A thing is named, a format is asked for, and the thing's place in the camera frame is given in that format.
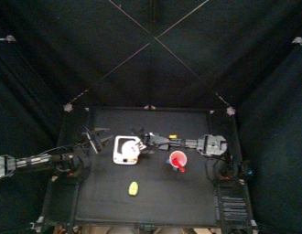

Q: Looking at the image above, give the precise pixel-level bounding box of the white toy pan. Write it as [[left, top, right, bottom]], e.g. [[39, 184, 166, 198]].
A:
[[121, 140, 148, 157]]

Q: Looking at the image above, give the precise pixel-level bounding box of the green toy starfruit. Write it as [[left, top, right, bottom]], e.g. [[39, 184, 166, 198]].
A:
[[128, 181, 140, 197]]

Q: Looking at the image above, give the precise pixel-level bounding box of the red plastic cup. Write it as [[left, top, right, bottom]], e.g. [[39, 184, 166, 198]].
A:
[[168, 150, 190, 174]]

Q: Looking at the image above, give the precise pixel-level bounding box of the thin diagonal cord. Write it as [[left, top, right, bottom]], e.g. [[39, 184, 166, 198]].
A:
[[108, 0, 232, 108], [68, 0, 211, 105]]

